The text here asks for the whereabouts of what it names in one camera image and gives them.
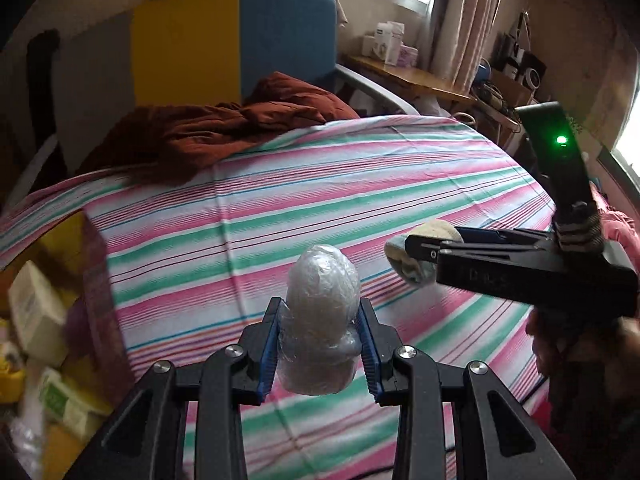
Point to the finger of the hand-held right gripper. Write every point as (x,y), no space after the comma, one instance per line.
(425,249)
(495,234)

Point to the striped bedsheet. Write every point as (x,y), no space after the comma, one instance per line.
(300,200)

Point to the wooden side table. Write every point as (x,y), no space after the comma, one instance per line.
(410,77)

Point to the sock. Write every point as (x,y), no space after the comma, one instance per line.
(415,270)

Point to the white carton box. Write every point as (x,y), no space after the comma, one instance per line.
(37,310)

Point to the white product box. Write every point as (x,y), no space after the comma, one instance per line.
(387,42)

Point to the plastic-wrapped ball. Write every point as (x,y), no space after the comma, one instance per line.
(322,310)

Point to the grey bed rail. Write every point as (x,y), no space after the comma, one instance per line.
(380,87)
(30,170)

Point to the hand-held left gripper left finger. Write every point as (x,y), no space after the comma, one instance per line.
(270,355)

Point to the grey yellow blue headboard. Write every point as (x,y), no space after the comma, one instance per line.
(190,60)

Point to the beige patterned curtain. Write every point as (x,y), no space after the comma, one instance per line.
(465,25)

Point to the gold tin box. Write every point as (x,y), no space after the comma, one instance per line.
(102,300)

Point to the green and white box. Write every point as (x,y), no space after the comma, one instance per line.
(67,402)

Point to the maroon blanket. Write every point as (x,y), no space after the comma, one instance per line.
(210,130)

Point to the blue round object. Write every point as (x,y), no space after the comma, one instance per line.
(483,72)

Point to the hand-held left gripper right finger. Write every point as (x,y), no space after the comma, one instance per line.
(367,355)

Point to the person's right hand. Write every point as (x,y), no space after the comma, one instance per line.
(542,340)

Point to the small purple box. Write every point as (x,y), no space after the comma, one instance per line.
(407,56)

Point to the cluttered shelf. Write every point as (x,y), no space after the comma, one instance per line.
(515,75)

